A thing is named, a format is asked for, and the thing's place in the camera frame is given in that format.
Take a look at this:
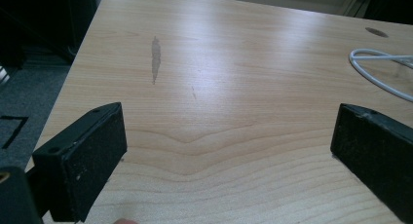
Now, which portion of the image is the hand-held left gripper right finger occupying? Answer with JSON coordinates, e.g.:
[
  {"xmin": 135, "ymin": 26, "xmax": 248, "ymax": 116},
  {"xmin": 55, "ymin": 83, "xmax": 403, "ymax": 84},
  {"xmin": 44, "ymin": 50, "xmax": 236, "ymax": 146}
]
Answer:
[{"xmin": 329, "ymin": 102, "xmax": 413, "ymax": 224}]

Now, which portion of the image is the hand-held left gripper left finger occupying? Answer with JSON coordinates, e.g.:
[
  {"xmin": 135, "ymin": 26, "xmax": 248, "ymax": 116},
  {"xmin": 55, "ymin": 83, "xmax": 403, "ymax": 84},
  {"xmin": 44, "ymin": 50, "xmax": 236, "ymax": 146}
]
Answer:
[{"xmin": 31, "ymin": 101, "xmax": 129, "ymax": 223}]

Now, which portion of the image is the white wire display rack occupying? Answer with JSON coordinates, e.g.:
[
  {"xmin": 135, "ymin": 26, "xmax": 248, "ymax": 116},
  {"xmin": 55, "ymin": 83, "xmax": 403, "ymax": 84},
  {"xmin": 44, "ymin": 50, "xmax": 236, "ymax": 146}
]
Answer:
[{"xmin": 348, "ymin": 48, "xmax": 413, "ymax": 103}]

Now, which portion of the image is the black round table grommet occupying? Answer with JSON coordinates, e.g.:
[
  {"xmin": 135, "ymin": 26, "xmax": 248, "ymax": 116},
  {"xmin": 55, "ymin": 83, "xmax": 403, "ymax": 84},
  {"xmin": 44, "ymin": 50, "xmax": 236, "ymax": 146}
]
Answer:
[{"xmin": 364, "ymin": 26, "xmax": 390, "ymax": 39}]

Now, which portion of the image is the metal floor rail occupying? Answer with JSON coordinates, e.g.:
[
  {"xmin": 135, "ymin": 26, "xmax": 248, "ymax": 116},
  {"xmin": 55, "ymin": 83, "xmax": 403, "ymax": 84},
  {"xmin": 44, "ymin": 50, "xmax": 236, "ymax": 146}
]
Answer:
[{"xmin": 0, "ymin": 65, "xmax": 11, "ymax": 85}]

